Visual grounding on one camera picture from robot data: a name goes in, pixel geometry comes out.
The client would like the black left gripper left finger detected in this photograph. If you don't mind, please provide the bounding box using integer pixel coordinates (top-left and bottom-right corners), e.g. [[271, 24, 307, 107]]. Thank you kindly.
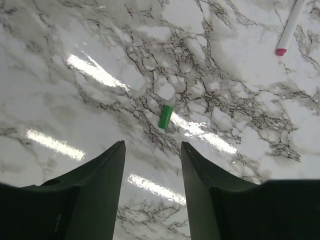
[[39, 140, 126, 240]]

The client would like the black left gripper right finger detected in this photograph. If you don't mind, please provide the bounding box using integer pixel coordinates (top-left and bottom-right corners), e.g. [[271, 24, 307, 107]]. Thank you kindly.
[[180, 141, 263, 240]]

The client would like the green pen cap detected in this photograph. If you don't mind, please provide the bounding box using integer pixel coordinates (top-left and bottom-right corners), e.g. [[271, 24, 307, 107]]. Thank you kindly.
[[158, 105, 173, 130]]

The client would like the pink tipped white pen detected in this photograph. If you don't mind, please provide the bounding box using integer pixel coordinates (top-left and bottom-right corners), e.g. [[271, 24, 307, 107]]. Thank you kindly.
[[275, 0, 307, 57]]

